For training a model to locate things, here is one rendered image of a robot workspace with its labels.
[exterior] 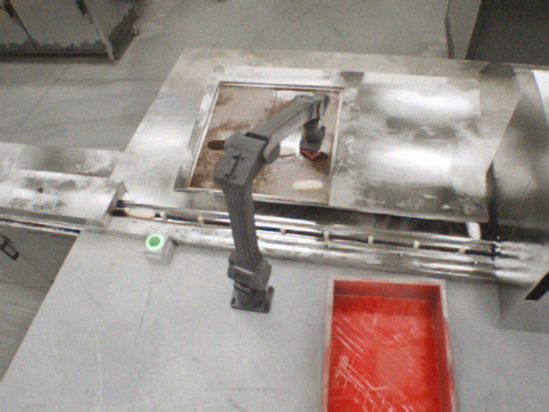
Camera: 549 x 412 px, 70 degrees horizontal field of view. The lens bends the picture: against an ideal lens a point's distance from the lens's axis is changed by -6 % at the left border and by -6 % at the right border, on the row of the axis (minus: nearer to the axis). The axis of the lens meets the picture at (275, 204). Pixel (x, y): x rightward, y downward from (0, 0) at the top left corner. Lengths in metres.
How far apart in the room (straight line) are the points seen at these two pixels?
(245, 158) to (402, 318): 0.66
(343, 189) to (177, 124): 0.80
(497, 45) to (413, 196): 1.63
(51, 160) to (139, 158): 0.41
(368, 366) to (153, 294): 0.68
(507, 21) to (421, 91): 1.21
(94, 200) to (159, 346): 0.57
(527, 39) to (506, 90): 0.86
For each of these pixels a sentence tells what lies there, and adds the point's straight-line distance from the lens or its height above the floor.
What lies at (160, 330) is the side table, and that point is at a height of 0.82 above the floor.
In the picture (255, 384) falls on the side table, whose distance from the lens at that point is 1.20.
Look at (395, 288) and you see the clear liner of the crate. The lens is 1.22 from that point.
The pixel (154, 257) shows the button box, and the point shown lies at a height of 0.86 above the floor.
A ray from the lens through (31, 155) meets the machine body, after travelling 2.06.
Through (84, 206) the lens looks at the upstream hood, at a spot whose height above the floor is 0.92.
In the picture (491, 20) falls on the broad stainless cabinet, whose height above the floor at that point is 0.73.
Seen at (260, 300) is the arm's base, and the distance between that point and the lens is 1.23.
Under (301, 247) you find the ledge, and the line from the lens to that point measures 1.30.
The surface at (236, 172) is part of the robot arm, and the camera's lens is 0.88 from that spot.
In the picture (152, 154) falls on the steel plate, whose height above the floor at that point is 0.82.
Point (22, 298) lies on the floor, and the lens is 2.72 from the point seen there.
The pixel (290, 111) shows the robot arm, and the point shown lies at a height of 1.26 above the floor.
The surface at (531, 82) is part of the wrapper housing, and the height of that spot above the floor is 1.28.
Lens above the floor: 1.97
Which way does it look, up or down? 52 degrees down
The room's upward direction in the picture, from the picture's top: 8 degrees counter-clockwise
